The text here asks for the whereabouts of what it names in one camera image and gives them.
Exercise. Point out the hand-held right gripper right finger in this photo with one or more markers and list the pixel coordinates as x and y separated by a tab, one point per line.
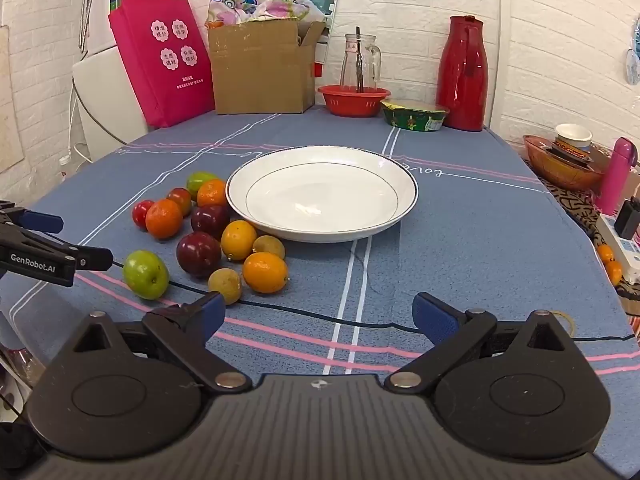
435	317

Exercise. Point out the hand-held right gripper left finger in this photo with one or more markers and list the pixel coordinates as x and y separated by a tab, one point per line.
212	310

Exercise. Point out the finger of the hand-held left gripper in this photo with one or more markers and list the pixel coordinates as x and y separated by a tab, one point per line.
42	221
92	258

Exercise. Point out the green apple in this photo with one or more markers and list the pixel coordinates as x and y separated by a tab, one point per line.
145	275
200	181

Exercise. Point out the dark red plum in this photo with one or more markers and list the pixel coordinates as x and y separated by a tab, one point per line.
210	220
198	254

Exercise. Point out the yellow orange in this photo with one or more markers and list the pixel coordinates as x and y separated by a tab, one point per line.
238	240
265	272

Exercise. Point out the small red tomato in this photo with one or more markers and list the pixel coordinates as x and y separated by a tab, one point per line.
141	214

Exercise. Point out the orange mandarin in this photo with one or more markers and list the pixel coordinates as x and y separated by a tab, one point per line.
163	218
212	194

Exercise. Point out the red green tomato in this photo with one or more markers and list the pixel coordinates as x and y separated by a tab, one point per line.
179	200

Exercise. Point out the white round plate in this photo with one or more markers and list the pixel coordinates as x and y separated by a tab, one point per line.
320	195

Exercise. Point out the blue striped tablecloth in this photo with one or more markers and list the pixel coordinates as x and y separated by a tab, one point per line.
475	220

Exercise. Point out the white appliance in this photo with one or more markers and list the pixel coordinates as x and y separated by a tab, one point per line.
100	100

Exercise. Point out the dark patterned cloth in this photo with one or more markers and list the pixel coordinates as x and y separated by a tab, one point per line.
575	210

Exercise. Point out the small tangerine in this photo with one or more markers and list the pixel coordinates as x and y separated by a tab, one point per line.
614	273
605	254

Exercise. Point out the brown bowl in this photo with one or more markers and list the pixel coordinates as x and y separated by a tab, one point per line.
550	167

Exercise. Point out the pink tote bag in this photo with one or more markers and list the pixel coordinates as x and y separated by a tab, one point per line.
160	70

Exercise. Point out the white power strip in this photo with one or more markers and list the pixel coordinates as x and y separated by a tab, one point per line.
620	252

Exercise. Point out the green foil bowl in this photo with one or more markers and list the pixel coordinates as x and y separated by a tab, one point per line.
412	119

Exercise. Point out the black power adapter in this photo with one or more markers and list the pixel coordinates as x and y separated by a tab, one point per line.
627	220

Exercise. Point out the pink bottle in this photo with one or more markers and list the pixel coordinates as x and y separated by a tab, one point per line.
617	180

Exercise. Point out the white bowl on side table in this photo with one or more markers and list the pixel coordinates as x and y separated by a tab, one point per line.
574	135

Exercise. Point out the red plastic basket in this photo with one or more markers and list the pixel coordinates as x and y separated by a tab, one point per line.
352	102

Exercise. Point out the cardboard box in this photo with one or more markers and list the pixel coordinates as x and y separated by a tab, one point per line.
255	75

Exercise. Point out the red thermos jug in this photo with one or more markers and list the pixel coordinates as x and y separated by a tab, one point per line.
460	75

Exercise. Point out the glass pitcher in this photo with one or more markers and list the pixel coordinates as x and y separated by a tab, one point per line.
369	60

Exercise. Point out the black straw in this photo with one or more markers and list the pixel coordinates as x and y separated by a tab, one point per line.
358	60

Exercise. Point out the floral cloth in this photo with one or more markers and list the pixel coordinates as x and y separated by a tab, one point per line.
270	7

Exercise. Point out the small pale blue wall decoration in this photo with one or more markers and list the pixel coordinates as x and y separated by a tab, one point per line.
633	65

